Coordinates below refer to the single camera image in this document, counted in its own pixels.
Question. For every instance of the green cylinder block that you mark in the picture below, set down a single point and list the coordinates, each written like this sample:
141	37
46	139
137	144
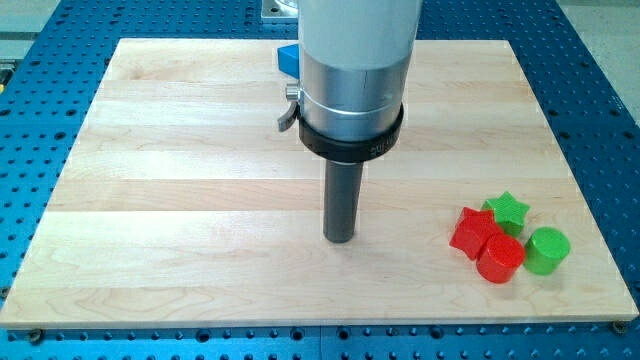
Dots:
545	249

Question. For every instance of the light wooden board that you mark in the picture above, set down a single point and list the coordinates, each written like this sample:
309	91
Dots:
182	205

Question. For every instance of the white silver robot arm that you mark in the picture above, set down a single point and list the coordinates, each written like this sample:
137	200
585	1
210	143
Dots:
348	101

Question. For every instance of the red cylinder block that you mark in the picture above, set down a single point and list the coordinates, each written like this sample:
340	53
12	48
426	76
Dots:
500	258

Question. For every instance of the dark grey cylindrical stylus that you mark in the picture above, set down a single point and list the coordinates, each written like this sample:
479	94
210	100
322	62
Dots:
341	196

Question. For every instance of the green star block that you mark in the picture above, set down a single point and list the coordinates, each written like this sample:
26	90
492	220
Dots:
509	213

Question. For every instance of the red star block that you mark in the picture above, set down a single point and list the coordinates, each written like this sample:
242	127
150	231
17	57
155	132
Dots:
472	231

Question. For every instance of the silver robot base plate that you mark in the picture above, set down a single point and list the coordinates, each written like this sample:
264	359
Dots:
284	11

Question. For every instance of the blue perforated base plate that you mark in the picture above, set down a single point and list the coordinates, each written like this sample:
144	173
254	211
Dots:
69	49

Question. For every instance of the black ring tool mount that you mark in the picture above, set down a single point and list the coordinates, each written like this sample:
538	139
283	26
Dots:
349	151

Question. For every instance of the blue triangle block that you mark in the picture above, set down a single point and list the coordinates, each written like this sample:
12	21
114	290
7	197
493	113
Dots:
288	60

